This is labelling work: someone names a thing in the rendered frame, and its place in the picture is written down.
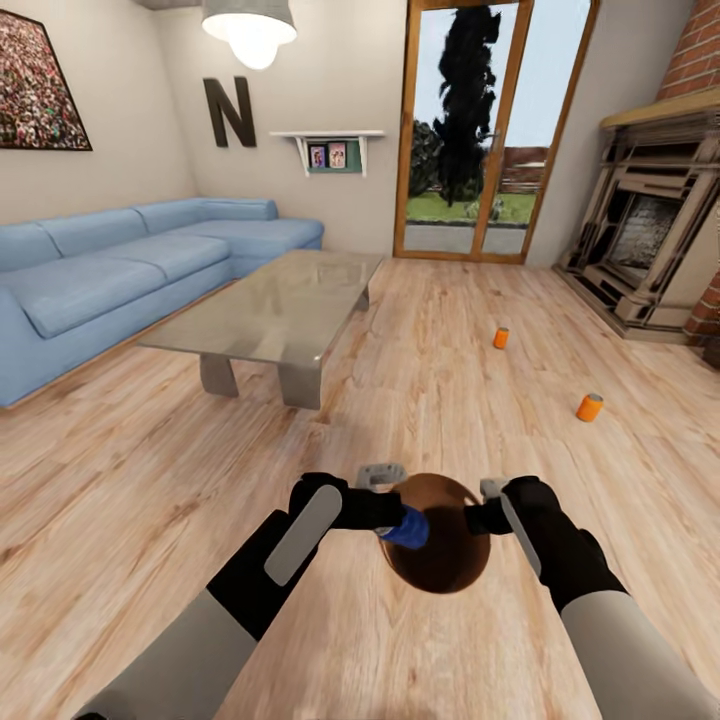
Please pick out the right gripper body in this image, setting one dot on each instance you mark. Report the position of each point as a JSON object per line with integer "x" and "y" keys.
{"x": 481, "y": 520}

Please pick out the trash can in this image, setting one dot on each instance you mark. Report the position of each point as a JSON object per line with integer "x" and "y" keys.
{"x": 451, "y": 560}

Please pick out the can of soda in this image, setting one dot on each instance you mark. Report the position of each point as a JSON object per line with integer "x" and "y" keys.
{"x": 589, "y": 407}
{"x": 500, "y": 338}
{"x": 412, "y": 535}

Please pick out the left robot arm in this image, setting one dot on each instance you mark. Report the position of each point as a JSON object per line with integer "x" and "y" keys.
{"x": 187, "y": 672}

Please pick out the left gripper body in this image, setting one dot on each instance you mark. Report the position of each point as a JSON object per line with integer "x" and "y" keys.
{"x": 381, "y": 510}

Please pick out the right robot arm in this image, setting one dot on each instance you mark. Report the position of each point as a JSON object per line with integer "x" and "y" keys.
{"x": 633, "y": 673}

